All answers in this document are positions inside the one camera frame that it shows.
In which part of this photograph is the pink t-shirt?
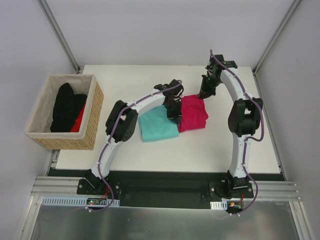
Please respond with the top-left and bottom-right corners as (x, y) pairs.
(178, 94), (209, 133)

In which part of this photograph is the teal t-shirt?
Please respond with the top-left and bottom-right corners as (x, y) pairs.
(138, 105), (179, 143)

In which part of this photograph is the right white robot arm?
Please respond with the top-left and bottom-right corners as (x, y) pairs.
(198, 54), (264, 199)

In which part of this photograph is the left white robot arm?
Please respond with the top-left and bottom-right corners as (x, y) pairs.
(84, 79), (184, 195)

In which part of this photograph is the red garment in basket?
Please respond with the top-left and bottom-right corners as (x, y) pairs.
(70, 102), (86, 133)

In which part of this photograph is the black garment in basket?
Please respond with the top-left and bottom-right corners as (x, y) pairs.
(50, 83), (87, 133)

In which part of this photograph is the wicker laundry basket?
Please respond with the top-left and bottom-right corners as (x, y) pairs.
(25, 74), (104, 150)

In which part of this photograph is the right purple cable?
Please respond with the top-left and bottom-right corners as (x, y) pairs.
(208, 49), (265, 217)

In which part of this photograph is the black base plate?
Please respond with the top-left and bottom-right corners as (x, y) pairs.
(76, 170), (254, 209)

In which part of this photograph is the right aluminium corner post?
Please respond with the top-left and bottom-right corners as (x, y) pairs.
(252, 0), (303, 76)

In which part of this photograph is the aluminium corner post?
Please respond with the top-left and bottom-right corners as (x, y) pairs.
(252, 0), (303, 76)
(37, 0), (81, 74)

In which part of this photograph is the right white cable duct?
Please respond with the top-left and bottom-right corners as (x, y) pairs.
(210, 200), (228, 211)

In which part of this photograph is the white cable duct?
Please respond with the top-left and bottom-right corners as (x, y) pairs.
(210, 200), (228, 211)
(42, 196), (120, 208)

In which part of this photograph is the left aluminium corner post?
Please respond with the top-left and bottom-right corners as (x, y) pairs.
(37, 0), (81, 74)

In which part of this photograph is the aluminium rail frame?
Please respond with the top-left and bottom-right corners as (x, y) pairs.
(31, 176), (302, 202)

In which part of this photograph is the left white cable duct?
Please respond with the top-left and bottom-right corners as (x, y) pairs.
(42, 196), (120, 208)

